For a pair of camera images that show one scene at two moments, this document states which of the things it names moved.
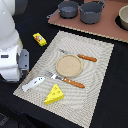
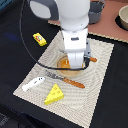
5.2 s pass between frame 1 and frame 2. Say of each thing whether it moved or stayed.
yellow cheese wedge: stayed
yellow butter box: stayed
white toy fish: stayed
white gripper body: moved
